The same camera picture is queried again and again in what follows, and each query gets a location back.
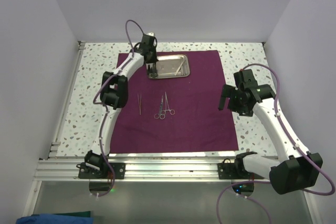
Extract stainless steel instrument tray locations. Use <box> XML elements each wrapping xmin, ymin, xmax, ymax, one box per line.
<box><xmin>146</xmin><ymin>54</ymin><xmax>191</xmax><ymax>80</ymax></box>

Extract steel forceps with ring handles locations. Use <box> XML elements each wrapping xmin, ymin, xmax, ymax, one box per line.
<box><xmin>164</xmin><ymin>92</ymin><xmax>175</xmax><ymax>115</ymax></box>

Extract steel tweezers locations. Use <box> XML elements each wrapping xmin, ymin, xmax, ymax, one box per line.
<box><xmin>137</xmin><ymin>93</ymin><xmax>142</xmax><ymax>115</ymax></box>

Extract purple surgical cloth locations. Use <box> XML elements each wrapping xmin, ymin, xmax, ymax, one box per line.
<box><xmin>110</xmin><ymin>50</ymin><xmax>238</xmax><ymax>154</ymax></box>

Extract steel scissors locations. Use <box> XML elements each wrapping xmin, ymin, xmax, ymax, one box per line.
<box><xmin>154</xmin><ymin>96</ymin><xmax>165</xmax><ymax>120</ymax></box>

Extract steel clamp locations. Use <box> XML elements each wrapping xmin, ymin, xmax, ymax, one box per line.
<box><xmin>147</xmin><ymin>63</ymin><xmax>158</xmax><ymax>79</ymax></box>

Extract steel instrument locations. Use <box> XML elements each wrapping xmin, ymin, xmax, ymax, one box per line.
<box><xmin>174</xmin><ymin>60</ymin><xmax>184</xmax><ymax>76</ymax></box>

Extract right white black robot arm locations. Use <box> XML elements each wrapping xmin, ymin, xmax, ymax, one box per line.
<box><xmin>219</xmin><ymin>69</ymin><xmax>323</xmax><ymax>195</ymax></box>

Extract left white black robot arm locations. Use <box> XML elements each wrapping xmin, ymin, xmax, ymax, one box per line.
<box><xmin>85</xmin><ymin>33</ymin><xmax>158</xmax><ymax>178</ymax></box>

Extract green cloth piece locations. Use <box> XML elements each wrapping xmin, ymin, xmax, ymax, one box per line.
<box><xmin>57</xmin><ymin>211</ymin><xmax>91</xmax><ymax>218</ymax></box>

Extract blue cloth bundle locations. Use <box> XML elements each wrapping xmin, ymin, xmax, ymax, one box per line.
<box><xmin>16</xmin><ymin>214</ymin><xmax>93</xmax><ymax>224</ymax></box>

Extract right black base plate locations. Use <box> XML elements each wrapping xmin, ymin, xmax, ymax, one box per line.
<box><xmin>217</xmin><ymin>158</ymin><xmax>239</xmax><ymax>180</ymax></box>

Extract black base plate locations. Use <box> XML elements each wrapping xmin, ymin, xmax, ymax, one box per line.
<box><xmin>217</xmin><ymin>158</ymin><xmax>239</xmax><ymax>180</ymax></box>
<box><xmin>76</xmin><ymin>162</ymin><xmax>126</xmax><ymax>179</ymax></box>

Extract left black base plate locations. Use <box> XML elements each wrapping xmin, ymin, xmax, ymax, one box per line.
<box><xmin>76</xmin><ymin>162</ymin><xmax>126</xmax><ymax>179</ymax></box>

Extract aluminium left side rail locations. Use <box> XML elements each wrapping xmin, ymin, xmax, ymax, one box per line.
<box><xmin>47</xmin><ymin>41</ymin><xmax>86</xmax><ymax>159</ymax></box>

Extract aluminium front rail frame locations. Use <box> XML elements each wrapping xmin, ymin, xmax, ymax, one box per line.
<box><xmin>22</xmin><ymin>155</ymin><xmax>322</xmax><ymax>224</ymax></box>

